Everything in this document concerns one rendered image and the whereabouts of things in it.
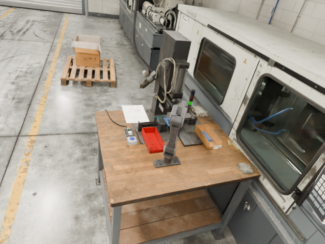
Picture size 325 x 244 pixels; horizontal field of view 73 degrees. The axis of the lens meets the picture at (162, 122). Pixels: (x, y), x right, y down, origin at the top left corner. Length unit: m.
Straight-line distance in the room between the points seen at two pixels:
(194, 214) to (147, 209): 0.45
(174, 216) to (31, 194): 1.45
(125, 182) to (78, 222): 1.02
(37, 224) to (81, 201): 0.41
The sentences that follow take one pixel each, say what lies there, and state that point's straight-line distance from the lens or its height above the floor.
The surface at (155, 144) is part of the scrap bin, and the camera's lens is 1.76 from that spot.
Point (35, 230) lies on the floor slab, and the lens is 2.44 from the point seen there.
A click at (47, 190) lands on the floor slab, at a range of 2.67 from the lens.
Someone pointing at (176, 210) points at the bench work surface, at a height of 0.22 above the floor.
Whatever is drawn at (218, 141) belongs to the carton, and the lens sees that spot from 1.92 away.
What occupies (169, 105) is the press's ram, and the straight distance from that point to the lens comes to 1.80.
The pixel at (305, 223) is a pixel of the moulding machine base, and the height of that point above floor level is 0.89.
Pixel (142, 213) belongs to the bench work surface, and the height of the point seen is 0.22.
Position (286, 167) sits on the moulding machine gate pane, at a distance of 1.73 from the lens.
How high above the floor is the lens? 2.04
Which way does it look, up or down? 34 degrees down
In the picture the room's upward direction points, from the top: 11 degrees clockwise
